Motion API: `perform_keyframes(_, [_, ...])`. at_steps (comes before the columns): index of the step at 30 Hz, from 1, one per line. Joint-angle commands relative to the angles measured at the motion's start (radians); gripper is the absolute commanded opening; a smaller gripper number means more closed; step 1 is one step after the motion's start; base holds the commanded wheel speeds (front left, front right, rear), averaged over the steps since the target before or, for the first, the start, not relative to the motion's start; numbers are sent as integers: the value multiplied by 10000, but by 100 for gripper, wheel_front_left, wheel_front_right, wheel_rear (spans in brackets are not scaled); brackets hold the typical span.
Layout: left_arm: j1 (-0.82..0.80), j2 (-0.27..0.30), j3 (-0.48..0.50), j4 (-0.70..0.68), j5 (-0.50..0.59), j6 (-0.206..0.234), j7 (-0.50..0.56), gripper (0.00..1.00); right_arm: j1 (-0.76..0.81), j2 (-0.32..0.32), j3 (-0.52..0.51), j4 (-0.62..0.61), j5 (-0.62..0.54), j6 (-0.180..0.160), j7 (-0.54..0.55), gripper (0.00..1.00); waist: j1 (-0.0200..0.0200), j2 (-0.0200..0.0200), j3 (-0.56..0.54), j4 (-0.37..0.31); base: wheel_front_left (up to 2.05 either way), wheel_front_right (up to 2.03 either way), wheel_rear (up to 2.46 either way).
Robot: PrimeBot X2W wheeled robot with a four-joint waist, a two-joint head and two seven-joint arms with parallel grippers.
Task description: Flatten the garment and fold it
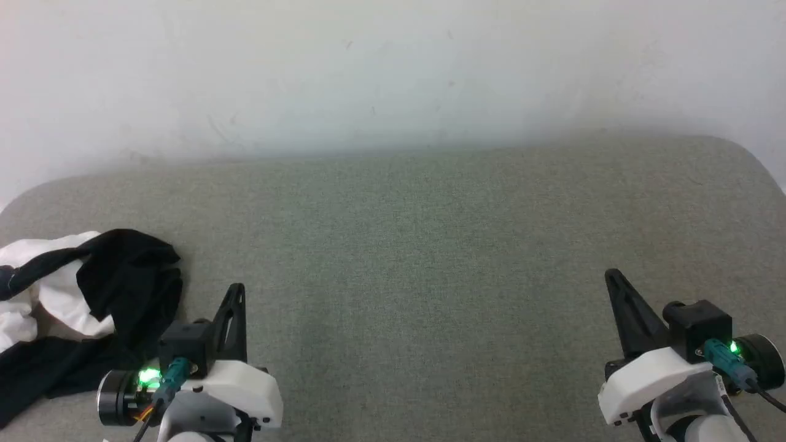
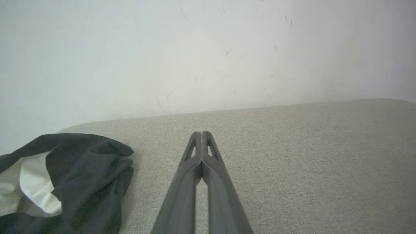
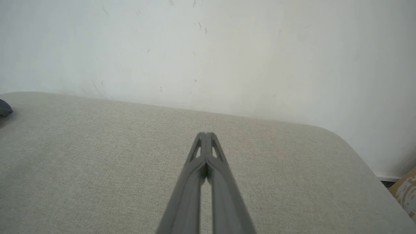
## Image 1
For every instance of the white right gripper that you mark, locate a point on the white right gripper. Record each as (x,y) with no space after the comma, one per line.
(645,383)

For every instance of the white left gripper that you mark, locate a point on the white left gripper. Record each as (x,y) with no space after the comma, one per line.
(242,387)

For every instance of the white shirt with black sleeves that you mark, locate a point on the white shirt with black sleeves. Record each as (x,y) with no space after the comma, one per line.
(123,276)

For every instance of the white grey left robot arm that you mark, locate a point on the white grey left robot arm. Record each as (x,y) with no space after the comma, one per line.
(120,399)

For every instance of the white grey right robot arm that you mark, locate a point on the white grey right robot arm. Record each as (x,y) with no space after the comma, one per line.
(764,359)

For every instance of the grey fabric sofa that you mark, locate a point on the grey fabric sofa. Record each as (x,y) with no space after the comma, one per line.
(417,276)

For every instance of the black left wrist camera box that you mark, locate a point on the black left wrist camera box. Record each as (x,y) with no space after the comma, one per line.
(184,341)

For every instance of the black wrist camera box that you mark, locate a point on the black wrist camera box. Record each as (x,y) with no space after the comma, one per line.
(184,341)
(697,325)

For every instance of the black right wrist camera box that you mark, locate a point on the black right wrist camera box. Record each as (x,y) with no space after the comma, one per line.
(697,325)

